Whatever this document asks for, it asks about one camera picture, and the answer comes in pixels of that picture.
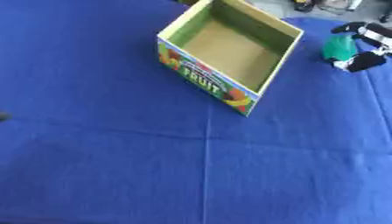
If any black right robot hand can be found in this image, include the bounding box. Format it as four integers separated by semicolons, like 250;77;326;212
329;21;392;74

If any green round toy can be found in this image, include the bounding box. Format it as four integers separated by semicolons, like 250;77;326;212
321;34;361;62

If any open cardboard box green inside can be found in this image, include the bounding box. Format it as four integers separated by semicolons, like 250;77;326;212
156;0;306;117

